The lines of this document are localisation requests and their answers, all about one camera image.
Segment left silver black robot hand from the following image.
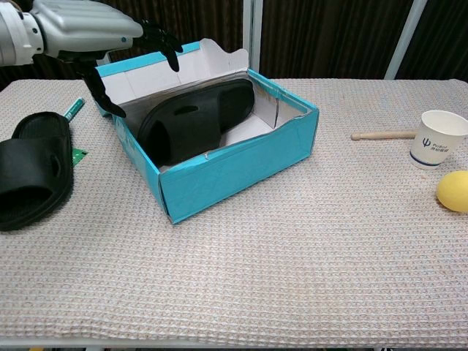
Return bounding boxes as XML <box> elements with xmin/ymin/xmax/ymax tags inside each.
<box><xmin>31</xmin><ymin>0</ymin><xmax>184</xmax><ymax>118</ymax></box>

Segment beige cloth-covered table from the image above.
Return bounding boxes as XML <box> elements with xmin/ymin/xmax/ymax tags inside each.
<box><xmin>0</xmin><ymin>77</ymin><xmax>468</xmax><ymax>347</ymax></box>

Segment black rubber slipper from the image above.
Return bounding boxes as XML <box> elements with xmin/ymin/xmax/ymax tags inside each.
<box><xmin>0</xmin><ymin>111</ymin><xmax>75</xmax><ymax>233</ymax></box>
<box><xmin>137</xmin><ymin>78</ymin><xmax>256</xmax><ymax>166</ymax></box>

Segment green white marker pen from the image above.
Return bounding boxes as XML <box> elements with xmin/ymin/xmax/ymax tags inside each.
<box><xmin>64</xmin><ymin>97</ymin><xmax>86</xmax><ymax>122</ymax></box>

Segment light blue cardboard box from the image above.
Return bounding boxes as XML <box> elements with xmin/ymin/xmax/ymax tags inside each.
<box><xmin>94</xmin><ymin>36</ymin><xmax>320</xmax><ymax>225</ymax></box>

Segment grey metal partition post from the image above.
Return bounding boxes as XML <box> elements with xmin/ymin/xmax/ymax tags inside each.
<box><xmin>242</xmin><ymin>0</ymin><xmax>264</xmax><ymax>75</ymax></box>
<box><xmin>382</xmin><ymin>0</ymin><xmax>429</xmax><ymax>80</ymax></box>

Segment yellow ball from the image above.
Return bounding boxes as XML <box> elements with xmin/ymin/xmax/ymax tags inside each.
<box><xmin>435</xmin><ymin>170</ymin><xmax>468</xmax><ymax>214</ymax></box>

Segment white paper cup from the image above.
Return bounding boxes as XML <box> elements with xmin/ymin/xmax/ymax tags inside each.
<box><xmin>409</xmin><ymin>110</ymin><xmax>468</xmax><ymax>170</ymax></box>

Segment wooden stick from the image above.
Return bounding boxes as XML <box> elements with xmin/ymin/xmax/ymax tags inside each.
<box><xmin>350</xmin><ymin>129</ymin><xmax>419</xmax><ymax>142</ymax></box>

